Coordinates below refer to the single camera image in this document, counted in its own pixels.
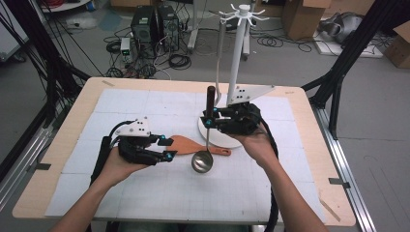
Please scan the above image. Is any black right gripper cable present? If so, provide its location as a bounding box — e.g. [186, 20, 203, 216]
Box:
[256, 114, 280, 232]

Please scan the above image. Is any aluminium rail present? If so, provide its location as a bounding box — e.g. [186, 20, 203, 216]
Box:
[0, 125, 54, 211]
[310, 105, 376, 232]

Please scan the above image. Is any grey bag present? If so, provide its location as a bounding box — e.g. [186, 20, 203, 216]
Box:
[318, 12, 366, 44]

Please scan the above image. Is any person's left hand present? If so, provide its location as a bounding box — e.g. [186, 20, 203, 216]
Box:
[102, 146, 153, 187]

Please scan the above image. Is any steel ladle with brown handle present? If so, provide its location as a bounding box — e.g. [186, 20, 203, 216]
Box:
[190, 85, 217, 174]

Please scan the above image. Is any small white power unit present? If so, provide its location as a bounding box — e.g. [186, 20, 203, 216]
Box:
[120, 37, 132, 64]

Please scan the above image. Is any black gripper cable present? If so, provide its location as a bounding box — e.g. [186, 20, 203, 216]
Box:
[90, 120, 135, 186]
[256, 114, 280, 232]

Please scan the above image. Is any large brown cardboard box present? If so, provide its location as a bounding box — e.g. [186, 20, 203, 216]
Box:
[281, 0, 333, 42]

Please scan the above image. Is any black computer tower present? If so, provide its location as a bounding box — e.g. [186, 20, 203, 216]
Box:
[130, 5, 159, 44]
[157, 5, 180, 52]

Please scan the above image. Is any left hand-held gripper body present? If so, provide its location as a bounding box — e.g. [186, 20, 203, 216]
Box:
[114, 117, 161, 166]

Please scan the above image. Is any white grid mat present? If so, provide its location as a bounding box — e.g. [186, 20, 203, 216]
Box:
[44, 88, 327, 225]

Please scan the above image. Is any coiled black cable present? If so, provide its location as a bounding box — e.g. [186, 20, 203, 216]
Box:
[168, 53, 192, 71]

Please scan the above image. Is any orange wooden rice paddle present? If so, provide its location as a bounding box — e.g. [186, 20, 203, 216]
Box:
[165, 134, 232, 158]

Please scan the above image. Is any open brown cardboard box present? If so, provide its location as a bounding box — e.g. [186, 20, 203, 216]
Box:
[383, 20, 410, 70]

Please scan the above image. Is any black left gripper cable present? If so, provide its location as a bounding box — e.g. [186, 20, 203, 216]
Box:
[90, 120, 135, 186]

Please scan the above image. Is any white flat board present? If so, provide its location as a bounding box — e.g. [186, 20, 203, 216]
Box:
[313, 32, 385, 59]

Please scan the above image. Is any white metal stand leg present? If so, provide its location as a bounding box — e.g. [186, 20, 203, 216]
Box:
[187, 0, 201, 51]

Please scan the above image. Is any person's right hand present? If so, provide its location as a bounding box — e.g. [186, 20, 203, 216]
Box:
[231, 125, 279, 171]

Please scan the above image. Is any black metal frame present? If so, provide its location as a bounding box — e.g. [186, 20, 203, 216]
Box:
[0, 0, 92, 130]
[301, 0, 410, 140]

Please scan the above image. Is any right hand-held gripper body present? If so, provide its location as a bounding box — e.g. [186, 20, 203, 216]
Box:
[220, 84, 276, 136]

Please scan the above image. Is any white utensil hook stand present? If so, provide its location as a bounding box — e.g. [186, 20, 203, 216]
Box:
[197, 3, 270, 149]

